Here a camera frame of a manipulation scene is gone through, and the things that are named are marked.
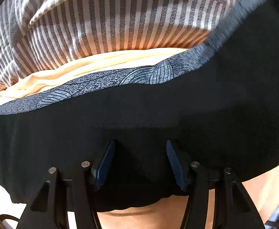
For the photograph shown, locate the grey striped duvet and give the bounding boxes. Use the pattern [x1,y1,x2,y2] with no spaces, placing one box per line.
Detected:
[0,0,237,91]

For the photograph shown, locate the peach blanket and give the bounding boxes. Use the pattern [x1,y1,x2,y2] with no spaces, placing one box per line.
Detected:
[0,48,279,228]

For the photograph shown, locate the black pants with blue trim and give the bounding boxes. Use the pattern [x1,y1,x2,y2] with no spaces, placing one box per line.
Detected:
[0,0,279,211]

